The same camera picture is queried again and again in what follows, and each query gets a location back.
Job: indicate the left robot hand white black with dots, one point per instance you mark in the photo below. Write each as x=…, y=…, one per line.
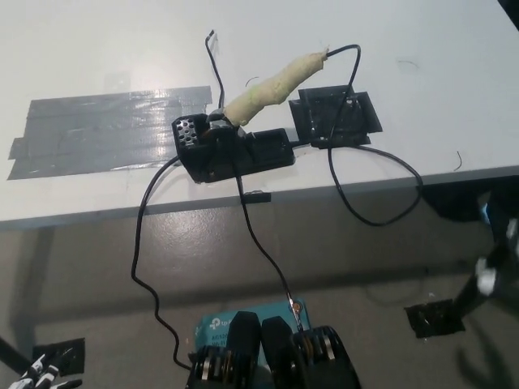
x=44, y=370

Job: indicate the teal tp-link box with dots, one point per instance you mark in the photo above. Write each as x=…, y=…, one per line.
x=215, y=324

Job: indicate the small black tape strip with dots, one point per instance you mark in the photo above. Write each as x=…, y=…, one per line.
x=257, y=198

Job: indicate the black robot torso blocks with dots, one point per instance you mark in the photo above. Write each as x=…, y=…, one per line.
x=280, y=356

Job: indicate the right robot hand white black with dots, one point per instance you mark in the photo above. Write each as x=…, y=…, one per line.
x=485, y=277

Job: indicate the grey duct tape patch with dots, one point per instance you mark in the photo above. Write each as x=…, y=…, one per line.
x=101, y=129

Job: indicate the black soldering iron base stand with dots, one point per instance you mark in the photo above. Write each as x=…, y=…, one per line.
x=243, y=156

